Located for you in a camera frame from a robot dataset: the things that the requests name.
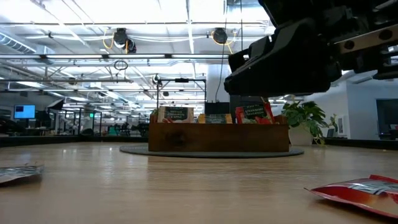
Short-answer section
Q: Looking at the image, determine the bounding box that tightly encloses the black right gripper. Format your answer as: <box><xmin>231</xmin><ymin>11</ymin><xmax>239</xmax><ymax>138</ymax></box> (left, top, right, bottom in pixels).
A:
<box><xmin>223</xmin><ymin>0</ymin><xmax>398</xmax><ymax>97</ymax></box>

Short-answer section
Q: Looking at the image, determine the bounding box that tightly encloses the red strawberry tea bag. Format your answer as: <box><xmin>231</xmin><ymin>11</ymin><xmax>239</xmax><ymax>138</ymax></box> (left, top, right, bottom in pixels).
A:
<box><xmin>235</xmin><ymin>101</ymin><xmax>276</xmax><ymax>125</ymax></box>
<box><xmin>304</xmin><ymin>174</ymin><xmax>398</xmax><ymax>218</ymax></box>

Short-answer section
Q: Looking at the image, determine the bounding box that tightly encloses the wooden tea organizer box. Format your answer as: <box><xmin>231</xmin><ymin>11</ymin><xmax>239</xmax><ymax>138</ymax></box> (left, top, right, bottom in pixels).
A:
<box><xmin>148</xmin><ymin>114</ymin><xmax>290</xmax><ymax>152</ymax></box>

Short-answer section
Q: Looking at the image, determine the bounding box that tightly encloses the green plant in white pot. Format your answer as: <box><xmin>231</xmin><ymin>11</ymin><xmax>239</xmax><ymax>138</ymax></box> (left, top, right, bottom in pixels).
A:
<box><xmin>281</xmin><ymin>100</ymin><xmax>340</xmax><ymax>146</ymax></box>

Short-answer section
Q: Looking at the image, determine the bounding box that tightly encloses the large black cabinet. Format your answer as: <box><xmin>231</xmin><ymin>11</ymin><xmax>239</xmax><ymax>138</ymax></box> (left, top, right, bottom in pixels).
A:
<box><xmin>229</xmin><ymin>95</ymin><xmax>270</xmax><ymax>110</ymax></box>

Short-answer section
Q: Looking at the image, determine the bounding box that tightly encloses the white building column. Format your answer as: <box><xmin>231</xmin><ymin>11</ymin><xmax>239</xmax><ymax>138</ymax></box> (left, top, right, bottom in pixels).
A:
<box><xmin>206</xmin><ymin>63</ymin><xmax>231</xmax><ymax>103</ymax></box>

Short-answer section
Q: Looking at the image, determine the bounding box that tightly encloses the small black cabinet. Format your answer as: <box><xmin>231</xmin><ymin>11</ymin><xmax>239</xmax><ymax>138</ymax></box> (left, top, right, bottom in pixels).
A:
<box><xmin>204</xmin><ymin>101</ymin><xmax>231</xmax><ymax>115</ymax></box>

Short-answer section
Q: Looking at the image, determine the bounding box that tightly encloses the long white light bar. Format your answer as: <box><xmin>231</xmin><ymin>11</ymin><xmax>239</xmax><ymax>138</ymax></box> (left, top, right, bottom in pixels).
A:
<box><xmin>6</xmin><ymin>88</ymin><xmax>226</xmax><ymax>93</ymax></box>
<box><xmin>0</xmin><ymin>53</ymin><xmax>233</xmax><ymax>60</ymax></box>

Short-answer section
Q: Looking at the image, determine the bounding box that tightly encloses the grey round woven placemat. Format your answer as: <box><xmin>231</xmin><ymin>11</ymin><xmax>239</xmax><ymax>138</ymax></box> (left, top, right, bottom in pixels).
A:
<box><xmin>119</xmin><ymin>144</ymin><xmax>305</xmax><ymax>159</ymax></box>

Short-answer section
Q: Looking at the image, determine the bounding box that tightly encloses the computer monitor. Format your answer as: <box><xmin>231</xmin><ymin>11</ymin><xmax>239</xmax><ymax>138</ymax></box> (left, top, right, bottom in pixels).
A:
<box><xmin>13</xmin><ymin>104</ymin><xmax>36</xmax><ymax>120</ymax></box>

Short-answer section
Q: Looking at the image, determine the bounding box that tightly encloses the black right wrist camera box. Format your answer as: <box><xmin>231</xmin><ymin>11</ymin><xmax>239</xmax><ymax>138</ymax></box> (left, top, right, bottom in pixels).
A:
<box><xmin>228</xmin><ymin>35</ymin><xmax>272</xmax><ymax>75</ymax></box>

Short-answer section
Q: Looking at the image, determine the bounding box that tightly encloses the thin black power cable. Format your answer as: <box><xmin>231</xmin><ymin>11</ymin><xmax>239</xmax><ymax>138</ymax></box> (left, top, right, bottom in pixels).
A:
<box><xmin>239</xmin><ymin>0</ymin><xmax>244</xmax><ymax>52</ymax></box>

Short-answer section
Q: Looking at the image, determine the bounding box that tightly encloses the silver ventilation duct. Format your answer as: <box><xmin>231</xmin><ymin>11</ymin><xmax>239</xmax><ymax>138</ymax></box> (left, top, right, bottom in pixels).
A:
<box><xmin>0</xmin><ymin>30</ymin><xmax>55</xmax><ymax>65</ymax></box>
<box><xmin>331</xmin><ymin>70</ymin><xmax>379</xmax><ymax>88</ymax></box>

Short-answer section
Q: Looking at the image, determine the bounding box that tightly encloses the black hanging cord reel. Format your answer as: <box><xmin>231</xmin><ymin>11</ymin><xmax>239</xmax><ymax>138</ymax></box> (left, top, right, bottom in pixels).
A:
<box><xmin>113</xmin><ymin>27</ymin><xmax>137</xmax><ymax>54</ymax></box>
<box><xmin>212</xmin><ymin>27</ymin><xmax>229</xmax><ymax>45</ymax></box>

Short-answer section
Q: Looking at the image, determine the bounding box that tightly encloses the black metal stand frame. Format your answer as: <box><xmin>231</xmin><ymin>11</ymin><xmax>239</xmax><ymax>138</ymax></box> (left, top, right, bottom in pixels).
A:
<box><xmin>155</xmin><ymin>77</ymin><xmax>207</xmax><ymax>110</ymax></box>

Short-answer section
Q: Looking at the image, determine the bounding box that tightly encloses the dark wall screen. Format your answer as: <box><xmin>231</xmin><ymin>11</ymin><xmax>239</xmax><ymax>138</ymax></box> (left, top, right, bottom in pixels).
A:
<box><xmin>376</xmin><ymin>98</ymin><xmax>398</xmax><ymax>140</ymax></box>

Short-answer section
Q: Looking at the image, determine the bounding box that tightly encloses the black cable loop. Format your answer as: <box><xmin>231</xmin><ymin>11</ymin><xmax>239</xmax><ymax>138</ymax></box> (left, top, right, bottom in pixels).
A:
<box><xmin>113</xmin><ymin>59</ymin><xmax>129</xmax><ymax>71</ymax></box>

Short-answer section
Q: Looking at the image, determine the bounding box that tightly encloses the black aluminium table frame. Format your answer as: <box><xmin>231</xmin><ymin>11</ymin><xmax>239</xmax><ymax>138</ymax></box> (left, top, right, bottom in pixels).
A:
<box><xmin>0</xmin><ymin>135</ymin><xmax>398</xmax><ymax>151</ymax></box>

